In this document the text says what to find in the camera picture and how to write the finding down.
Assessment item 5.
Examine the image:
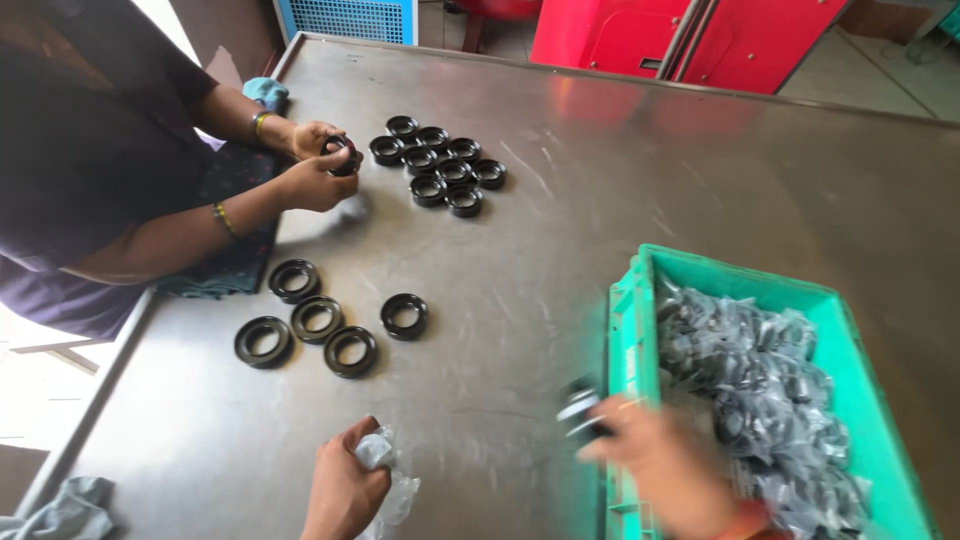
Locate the person's right hand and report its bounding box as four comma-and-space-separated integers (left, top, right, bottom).
577, 396, 741, 538

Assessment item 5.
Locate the person's left hand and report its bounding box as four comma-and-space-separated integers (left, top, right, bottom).
301, 416, 393, 529

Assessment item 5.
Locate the black rubber seal ring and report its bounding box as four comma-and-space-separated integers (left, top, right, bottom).
555, 378, 615, 445

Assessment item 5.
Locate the clear plastic wrapper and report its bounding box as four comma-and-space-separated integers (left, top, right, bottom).
354, 426, 422, 540

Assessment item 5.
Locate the green plastic crate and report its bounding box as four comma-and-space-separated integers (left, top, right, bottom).
603, 243, 943, 540

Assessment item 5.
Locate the heap of plastic-wrapped seals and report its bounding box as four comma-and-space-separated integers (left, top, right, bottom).
654, 273, 876, 540

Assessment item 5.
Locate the cluster of small black seals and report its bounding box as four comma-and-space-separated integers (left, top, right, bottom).
368, 114, 509, 219

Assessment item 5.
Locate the small black seal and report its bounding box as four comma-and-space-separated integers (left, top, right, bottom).
321, 134, 361, 178

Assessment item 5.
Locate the grey cloth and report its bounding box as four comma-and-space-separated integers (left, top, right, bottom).
0, 476, 117, 540

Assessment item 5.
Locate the blue cloth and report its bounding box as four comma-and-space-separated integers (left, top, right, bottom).
241, 76, 291, 115

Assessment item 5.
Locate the red metal cabinet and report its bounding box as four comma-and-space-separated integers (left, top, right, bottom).
529, 0, 852, 96

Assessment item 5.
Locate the blue grille machine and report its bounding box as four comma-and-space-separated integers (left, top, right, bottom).
271, 0, 419, 47

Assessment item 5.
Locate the red stool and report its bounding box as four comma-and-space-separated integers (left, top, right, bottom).
453, 0, 543, 55

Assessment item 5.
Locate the large black seal ring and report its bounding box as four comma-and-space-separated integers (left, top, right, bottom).
290, 295, 346, 345
323, 325, 379, 379
379, 292, 430, 342
267, 258, 323, 305
233, 315, 295, 370

